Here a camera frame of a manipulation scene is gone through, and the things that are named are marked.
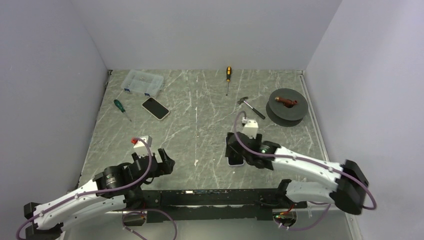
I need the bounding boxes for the phone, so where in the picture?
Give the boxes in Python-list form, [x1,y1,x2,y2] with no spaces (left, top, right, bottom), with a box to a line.
[141,97,170,121]
[225,133,245,167]

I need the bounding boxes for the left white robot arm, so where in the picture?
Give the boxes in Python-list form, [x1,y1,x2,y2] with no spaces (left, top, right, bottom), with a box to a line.
[23,148,176,240]

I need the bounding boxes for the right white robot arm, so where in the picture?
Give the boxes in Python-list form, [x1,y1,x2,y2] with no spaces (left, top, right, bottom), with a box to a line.
[225,132,377,215]

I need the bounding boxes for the phone in beige case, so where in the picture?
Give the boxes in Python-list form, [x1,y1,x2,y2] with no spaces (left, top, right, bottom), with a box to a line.
[141,97,170,121]

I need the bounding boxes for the black filament spool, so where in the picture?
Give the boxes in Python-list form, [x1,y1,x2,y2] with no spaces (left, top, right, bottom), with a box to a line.
[265,88,309,127]

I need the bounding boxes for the brown red tool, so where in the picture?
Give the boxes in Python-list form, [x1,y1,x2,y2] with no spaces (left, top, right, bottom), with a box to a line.
[274,96,298,108]

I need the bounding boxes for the orange black screwdriver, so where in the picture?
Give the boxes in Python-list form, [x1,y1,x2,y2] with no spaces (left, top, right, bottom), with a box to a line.
[225,66,232,96]

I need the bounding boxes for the clear plastic screw box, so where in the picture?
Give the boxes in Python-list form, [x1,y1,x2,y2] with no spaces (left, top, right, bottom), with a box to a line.
[120,69,164,97]

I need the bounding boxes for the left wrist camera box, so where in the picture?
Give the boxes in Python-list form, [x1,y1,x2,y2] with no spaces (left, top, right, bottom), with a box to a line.
[131,135,153,157]

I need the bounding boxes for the small black handled hammer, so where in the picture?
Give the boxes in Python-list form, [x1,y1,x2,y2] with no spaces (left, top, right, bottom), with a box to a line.
[237,96,266,120]

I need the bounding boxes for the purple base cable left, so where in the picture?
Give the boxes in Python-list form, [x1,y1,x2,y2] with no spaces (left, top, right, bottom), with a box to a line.
[121,207,178,240]

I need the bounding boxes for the black base frame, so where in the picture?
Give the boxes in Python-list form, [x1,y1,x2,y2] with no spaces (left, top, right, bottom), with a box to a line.
[124,188,307,223]

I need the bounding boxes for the green handled screwdriver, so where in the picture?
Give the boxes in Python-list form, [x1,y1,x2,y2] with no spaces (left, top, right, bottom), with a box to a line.
[113,99,132,122]

